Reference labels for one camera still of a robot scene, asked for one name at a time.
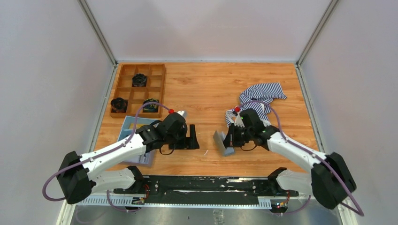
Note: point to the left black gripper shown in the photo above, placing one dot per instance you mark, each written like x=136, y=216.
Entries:
x=190, y=142

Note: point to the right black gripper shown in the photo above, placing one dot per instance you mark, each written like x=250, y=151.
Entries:
x=230, y=140

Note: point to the grey card holder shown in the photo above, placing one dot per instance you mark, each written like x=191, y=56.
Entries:
x=218, y=138

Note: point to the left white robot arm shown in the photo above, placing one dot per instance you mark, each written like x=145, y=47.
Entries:
x=82, y=175

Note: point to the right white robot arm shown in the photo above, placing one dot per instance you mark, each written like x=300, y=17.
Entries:
x=326, y=177

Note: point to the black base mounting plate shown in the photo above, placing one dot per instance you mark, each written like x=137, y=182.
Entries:
x=205, y=190

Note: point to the blue green rolled belt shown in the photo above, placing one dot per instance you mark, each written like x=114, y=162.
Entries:
x=150, y=105

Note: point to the striped blue white cloth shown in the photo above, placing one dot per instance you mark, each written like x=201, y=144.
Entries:
x=259, y=96

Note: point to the wooden compartment tray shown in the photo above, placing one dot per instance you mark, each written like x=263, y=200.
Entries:
x=156, y=74

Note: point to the black rolled belt left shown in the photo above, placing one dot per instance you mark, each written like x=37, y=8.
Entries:
x=119, y=105

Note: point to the black rolled belt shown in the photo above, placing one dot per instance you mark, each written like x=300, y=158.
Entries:
x=139, y=80
x=119, y=105

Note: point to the black rolled belt top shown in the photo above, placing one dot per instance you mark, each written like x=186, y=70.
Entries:
x=139, y=80

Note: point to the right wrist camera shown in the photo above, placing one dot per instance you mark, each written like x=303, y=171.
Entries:
x=238, y=122

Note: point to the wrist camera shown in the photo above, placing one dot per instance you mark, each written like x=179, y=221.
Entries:
x=238, y=122
x=182, y=113

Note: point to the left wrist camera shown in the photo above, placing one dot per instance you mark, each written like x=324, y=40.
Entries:
x=182, y=113

